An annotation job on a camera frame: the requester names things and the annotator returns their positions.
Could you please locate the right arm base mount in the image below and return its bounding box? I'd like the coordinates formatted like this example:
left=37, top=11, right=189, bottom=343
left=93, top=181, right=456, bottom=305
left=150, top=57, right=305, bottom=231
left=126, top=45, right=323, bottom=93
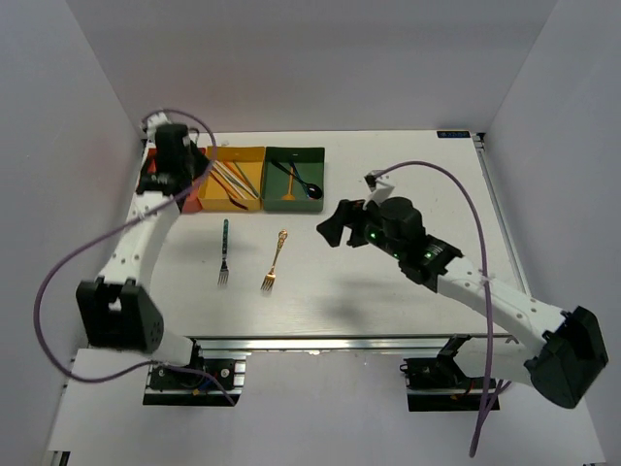
left=399, top=335, right=483, bottom=413

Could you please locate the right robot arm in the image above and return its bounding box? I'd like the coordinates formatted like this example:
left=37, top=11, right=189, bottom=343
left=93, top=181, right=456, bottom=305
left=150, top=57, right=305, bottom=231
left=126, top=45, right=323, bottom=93
left=316, top=197, right=608, bottom=409

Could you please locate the right blue table label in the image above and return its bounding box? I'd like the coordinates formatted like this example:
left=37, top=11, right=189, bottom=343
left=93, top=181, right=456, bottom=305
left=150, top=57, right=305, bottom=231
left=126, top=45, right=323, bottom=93
left=437, top=130, right=471, bottom=139

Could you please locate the aluminium table side rail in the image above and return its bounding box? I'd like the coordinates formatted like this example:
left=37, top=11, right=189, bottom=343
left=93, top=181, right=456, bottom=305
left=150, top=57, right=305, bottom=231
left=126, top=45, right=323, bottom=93
left=472, top=133, right=531, bottom=295

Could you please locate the aluminium table front rail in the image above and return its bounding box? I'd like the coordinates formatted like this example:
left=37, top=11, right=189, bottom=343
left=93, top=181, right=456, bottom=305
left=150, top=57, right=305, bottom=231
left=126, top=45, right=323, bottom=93
left=183, top=334, right=515, bottom=354

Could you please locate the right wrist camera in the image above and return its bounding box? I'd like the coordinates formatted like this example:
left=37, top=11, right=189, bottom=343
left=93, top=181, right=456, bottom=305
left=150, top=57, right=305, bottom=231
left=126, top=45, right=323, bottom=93
left=364, top=170, right=394, bottom=208

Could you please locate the gold fork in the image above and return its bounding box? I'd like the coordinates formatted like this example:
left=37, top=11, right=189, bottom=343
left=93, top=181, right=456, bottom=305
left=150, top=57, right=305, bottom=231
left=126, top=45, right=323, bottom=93
left=260, top=229, right=288, bottom=291

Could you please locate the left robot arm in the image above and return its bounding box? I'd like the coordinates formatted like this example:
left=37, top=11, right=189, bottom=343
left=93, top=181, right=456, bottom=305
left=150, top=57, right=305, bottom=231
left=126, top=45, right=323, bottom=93
left=76, top=122, right=209, bottom=387

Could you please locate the thin white chopstick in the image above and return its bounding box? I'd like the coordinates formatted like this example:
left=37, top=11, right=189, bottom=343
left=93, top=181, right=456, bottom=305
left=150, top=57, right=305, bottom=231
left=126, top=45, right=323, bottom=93
left=213, top=165, right=244, bottom=198

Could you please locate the dark green paper box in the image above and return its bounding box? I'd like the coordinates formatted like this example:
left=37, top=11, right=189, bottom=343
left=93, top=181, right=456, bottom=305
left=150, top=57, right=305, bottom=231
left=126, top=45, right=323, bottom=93
left=261, top=147, right=325, bottom=214

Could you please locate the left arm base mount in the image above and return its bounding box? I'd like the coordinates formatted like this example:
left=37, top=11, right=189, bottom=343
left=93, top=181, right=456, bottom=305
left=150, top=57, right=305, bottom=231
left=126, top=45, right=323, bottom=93
left=143, top=341, right=248, bottom=407

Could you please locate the yellow paper box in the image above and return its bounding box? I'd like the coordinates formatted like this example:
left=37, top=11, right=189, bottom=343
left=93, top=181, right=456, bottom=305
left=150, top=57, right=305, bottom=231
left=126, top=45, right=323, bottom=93
left=197, top=147, right=266, bottom=212

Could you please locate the red paper box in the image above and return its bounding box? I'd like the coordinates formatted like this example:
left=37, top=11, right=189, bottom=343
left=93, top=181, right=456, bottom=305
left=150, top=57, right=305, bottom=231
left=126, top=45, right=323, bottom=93
left=135, top=147, right=208, bottom=215

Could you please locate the orange chopstick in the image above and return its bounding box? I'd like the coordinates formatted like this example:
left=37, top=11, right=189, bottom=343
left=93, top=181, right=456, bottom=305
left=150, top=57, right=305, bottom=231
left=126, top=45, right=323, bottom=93
left=210, top=168, right=239, bottom=199
left=214, top=162, right=244, bottom=193

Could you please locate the teal chopstick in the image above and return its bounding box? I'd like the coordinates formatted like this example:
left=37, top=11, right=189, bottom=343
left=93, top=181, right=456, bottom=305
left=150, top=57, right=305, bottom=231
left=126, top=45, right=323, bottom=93
left=235, top=162, right=258, bottom=195
left=236, top=162, right=261, bottom=195

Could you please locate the black spoon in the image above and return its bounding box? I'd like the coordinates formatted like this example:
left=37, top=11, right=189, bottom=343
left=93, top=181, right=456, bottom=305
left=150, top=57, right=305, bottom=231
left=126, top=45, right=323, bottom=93
left=271, top=160, right=323, bottom=200

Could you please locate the orange spoon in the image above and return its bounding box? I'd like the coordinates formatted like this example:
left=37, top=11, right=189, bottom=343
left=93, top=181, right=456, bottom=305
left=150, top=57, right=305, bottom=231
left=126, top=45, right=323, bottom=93
left=281, top=167, right=295, bottom=201

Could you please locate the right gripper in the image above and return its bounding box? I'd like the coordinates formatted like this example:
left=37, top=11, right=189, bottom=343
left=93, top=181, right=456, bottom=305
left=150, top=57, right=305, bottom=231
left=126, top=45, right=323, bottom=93
left=315, top=196, right=403, bottom=261

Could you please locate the green handled silver fork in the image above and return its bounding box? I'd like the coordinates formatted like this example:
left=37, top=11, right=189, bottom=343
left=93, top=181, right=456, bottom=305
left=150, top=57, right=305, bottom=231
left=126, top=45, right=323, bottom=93
left=217, top=218, right=229, bottom=286

